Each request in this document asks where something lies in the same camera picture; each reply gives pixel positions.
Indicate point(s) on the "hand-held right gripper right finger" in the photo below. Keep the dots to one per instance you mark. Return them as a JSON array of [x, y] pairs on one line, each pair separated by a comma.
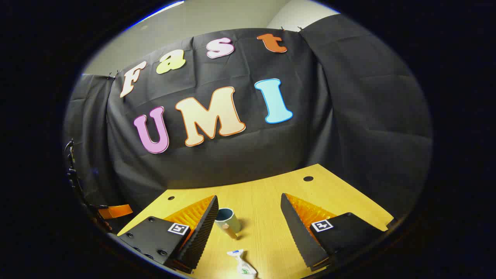
[[300, 236]]

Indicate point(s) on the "white toothpaste tube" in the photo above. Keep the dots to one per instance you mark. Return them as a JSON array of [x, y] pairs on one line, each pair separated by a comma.
[[242, 265]]

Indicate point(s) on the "black backdrop cloth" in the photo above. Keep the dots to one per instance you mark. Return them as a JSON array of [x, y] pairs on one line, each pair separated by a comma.
[[248, 155]]

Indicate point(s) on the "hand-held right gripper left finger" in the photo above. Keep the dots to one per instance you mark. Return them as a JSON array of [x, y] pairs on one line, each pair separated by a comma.
[[203, 232]]

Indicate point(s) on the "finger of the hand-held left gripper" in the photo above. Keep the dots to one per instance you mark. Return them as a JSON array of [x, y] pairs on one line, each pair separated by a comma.
[[116, 211]]

